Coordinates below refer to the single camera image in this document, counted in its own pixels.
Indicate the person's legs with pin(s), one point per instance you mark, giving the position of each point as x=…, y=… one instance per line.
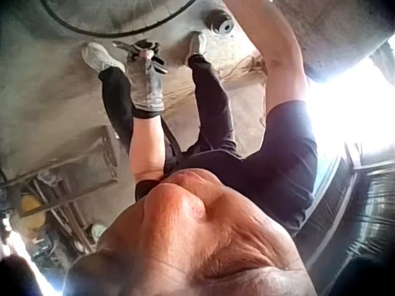
x=213, y=101

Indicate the black plastic wrapped stack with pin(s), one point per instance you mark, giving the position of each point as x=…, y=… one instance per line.
x=358, y=222

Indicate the black round metal hub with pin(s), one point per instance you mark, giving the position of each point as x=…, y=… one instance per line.
x=220, y=22

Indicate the cluttered metal frame rack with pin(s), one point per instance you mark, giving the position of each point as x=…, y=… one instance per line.
x=68, y=182

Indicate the person's left hand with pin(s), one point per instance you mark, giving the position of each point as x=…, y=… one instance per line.
x=147, y=86

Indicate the black bicycle wheel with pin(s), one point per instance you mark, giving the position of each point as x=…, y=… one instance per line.
x=92, y=29

